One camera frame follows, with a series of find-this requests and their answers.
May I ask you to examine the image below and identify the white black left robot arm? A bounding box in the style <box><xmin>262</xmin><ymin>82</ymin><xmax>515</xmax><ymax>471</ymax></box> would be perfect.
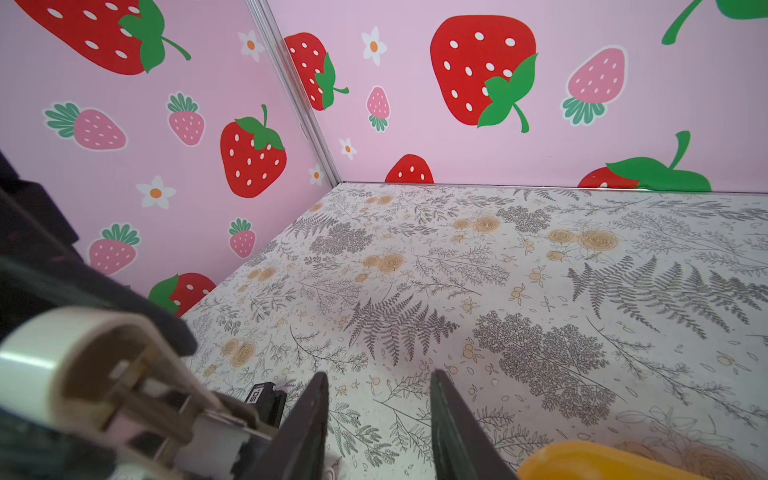
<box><xmin>1</xmin><ymin>158</ymin><xmax>198</xmax><ymax>357</ymax></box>

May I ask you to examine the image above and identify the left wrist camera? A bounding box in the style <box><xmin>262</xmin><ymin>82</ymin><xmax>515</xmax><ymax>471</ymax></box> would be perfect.
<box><xmin>244</xmin><ymin>382</ymin><xmax>287</xmax><ymax>428</ymax></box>

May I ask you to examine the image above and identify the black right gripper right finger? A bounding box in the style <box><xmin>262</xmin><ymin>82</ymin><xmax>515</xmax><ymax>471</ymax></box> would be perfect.
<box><xmin>430</xmin><ymin>370</ymin><xmax>518</xmax><ymax>480</ymax></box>

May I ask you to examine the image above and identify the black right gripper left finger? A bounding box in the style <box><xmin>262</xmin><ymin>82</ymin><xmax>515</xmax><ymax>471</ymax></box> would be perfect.
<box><xmin>239</xmin><ymin>372</ymin><xmax>329</xmax><ymax>480</ymax></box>

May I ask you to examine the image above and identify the aluminium corner post left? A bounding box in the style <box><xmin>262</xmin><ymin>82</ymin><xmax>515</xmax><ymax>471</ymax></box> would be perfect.
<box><xmin>245</xmin><ymin>0</ymin><xmax>343</xmax><ymax>188</ymax></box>

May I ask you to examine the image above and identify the yellow plastic tray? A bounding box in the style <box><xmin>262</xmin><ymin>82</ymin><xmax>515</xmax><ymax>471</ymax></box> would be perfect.
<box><xmin>517</xmin><ymin>441</ymin><xmax>705</xmax><ymax>480</ymax></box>

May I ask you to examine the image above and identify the pink white stapler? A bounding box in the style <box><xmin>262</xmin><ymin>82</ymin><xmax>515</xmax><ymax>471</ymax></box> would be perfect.
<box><xmin>1</xmin><ymin>307</ymin><xmax>282</xmax><ymax>479</ymax></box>

